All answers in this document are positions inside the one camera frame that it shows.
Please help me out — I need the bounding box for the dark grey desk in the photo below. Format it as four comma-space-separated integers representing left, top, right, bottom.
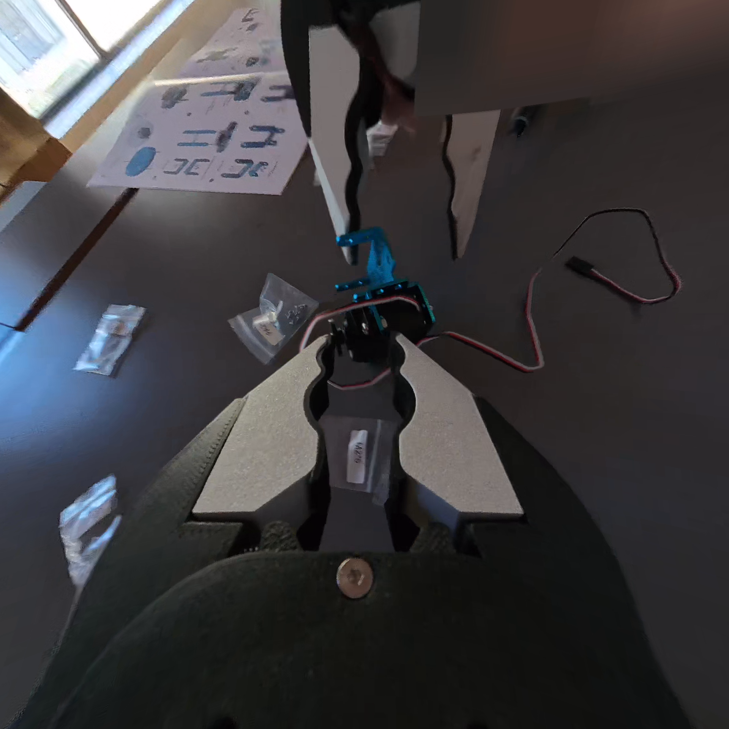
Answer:
0, 0, 729, 729

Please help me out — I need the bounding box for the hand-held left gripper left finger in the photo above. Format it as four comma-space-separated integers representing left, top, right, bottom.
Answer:
193, 335, 331, 552

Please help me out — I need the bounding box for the small clear bag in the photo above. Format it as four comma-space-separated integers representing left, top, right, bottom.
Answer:
74, 305, 148, 377

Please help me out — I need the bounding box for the servo with blue bracket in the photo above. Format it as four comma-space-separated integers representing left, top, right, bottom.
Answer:
327, 227, 436, 365

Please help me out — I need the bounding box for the large window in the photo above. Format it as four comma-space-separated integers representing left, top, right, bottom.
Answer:
0, 0, 172, 120

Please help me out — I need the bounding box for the red white black servo cable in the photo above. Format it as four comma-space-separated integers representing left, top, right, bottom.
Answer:
296, 208, 682, 391

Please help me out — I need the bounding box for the long clear screw bag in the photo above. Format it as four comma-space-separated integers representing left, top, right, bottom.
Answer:
58, 475, 123, 587

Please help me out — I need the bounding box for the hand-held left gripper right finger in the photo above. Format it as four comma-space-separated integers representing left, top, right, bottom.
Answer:
392, 333, 525, 552

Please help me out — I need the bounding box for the instruction booklet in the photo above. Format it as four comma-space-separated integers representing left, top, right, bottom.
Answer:
85, 6, 311, 197

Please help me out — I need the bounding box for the person's right hand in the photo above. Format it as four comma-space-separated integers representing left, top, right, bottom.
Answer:
369, 33, 419, 133

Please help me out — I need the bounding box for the clear plastic screw bag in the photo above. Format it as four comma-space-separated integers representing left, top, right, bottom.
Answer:
228, 273, 320, 365
319, 416, 396, 505

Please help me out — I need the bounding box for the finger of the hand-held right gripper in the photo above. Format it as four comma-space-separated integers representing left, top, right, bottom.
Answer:
308, 25, 371, 265
441, 110, 502, 260

